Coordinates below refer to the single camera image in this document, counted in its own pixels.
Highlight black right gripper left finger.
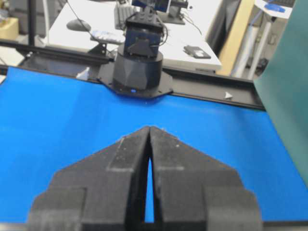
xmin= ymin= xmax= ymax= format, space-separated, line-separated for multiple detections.
xmin=28 ymin=126 xmax=150 ymax=231

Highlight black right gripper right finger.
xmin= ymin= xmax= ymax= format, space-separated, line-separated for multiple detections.
xmin=150 ymin=127 xmax=263 ymax=231

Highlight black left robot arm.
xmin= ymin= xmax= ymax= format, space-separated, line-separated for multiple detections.
xmin=113 ymin=0 xmax=170 ymax=90

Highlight blue table mat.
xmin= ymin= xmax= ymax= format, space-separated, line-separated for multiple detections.
xmin=0 ymin=67 xmax=308 ymax=223

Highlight black device on desk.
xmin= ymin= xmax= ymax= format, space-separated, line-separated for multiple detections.
xmin=183 ymin=45 xmax=211 ymax=59

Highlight green backdrop sheet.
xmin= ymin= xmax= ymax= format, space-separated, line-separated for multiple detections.
xmin=254 ymin=0 xmax=308 ymax=178

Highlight white office desk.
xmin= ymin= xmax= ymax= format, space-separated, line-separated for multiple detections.
xmin=46 ymin=0 xmax=221 ymax=70

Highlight black computer mouse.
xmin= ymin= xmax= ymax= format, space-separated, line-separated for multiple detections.
xmin=66 ymin=19 xmax=91 ymax=32

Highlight black monitor stand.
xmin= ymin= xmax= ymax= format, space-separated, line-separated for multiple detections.
xmin=157 ymin=0 xmax=189 ymax=25

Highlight grey keyboard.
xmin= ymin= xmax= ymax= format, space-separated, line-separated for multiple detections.
xmin=114 ymin=1 xmax=134 ymax=30

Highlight black aluminium frame rail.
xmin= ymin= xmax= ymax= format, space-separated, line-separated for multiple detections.
xmin=0 ymin=40 xmax=265 ymax=110

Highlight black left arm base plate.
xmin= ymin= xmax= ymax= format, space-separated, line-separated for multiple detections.
xmin=97 ymin=63 xmax=173 ymax=99

